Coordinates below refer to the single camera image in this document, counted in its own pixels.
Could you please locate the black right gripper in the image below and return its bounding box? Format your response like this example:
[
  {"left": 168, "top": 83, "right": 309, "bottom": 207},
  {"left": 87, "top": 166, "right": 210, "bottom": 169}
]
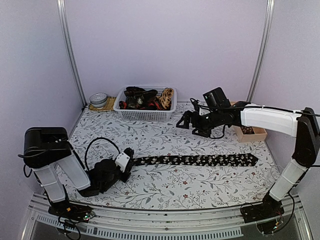
[{"left": 176, "top": 109, "right": 223, "bottom": 138}]

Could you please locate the black white floral tie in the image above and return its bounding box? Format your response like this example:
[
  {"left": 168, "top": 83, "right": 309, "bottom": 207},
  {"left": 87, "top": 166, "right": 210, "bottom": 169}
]
[{"left": 133, "top": 153, "right": 259, "bottom": 167}]

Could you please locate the white plastic basket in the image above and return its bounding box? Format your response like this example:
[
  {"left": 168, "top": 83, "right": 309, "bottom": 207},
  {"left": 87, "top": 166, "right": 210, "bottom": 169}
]
[{"left": 113, "top": 86, "right": 178, "bottom": 122}]

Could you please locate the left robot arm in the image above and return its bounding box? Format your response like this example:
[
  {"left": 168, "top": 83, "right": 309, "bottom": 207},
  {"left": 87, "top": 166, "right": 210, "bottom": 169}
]
[{"left": 19, "top": 127, "right": 134, "bottom": 219}]

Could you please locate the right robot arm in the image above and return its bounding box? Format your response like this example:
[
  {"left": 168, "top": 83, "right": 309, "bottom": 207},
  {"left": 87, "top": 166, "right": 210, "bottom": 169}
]
[{"left": 176, "top": 87, "right": 320, "bottom": 223}]

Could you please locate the yellow beetle print tie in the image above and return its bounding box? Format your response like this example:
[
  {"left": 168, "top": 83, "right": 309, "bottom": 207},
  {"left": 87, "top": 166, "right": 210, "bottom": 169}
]
[{"left": 159, "top": 88, "right": 174, "bottom": 110}]

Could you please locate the red navy striped tie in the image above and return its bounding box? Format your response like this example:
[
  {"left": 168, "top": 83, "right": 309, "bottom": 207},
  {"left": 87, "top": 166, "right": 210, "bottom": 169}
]
[{"left": 118, "top": 99, "right": 164, "bottom": 111}]

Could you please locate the wooden divided box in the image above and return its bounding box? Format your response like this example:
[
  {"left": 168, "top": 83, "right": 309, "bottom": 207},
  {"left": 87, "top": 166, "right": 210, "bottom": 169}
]
[{"left": 229, "top": 101, "right": 268, "bottom": 143}]

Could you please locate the rolled dark tie in box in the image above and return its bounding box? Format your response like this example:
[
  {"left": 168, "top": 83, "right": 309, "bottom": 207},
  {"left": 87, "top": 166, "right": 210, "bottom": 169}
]
[{"left": 240, "top": 126, "right": 255, "bottom": 135}]

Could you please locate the dark floral brown tie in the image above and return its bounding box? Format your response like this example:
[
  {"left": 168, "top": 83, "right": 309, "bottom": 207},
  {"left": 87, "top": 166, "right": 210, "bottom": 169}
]
[{"left": 123, "top": 86, "right": 158, "bottom": 105}]

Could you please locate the woven bamboo mat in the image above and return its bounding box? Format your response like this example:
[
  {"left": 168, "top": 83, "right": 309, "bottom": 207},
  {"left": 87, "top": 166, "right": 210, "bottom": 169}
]
[{"left": 88, "top": 96, "right": 116, "bottom": 112}]

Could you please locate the patterned ceramic bowl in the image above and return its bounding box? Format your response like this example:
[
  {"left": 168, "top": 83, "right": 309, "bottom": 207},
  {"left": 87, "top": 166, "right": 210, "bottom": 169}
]
[{"left": 89, "top": 92, "right": 108, "bottom": 109}]

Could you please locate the clear plastic cup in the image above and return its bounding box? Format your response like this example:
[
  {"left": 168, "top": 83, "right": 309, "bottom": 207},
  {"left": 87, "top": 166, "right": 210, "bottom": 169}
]
[{"left": 264, "top": 165, "right": 284, "bottom": 189}]

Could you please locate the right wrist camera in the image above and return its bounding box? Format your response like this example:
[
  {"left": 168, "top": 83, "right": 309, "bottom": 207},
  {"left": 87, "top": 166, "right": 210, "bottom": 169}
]
[{"left": 190, "top": 98, "right": 204, "bottom": 116}]

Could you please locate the front aluminium rail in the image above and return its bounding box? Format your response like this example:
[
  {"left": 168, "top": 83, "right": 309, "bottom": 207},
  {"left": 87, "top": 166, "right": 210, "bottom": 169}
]
[{"left": 21, "top": 194, "right": 315, "bottom": 240}]

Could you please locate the right aluminium frame post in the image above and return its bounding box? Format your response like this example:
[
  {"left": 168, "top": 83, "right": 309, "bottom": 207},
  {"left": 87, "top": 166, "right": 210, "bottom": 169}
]
[{"left": 246, "top": 0, "right": 275, "bottom": 102}]

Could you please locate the aluminium frame post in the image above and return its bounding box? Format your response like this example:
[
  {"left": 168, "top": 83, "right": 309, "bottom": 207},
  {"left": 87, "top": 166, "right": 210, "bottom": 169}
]
[
  {"left": 246, "top": 0, "right": 275, "bottom": 102},
  {"left": 56, "top": 0, "right": 87, "bottom": 108}
]

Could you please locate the left aluminium frame post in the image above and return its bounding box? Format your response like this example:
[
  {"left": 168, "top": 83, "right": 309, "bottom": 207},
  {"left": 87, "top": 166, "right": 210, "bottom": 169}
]
[{"left": 56, "top": 0, "right": 87, "bottom": 108}]

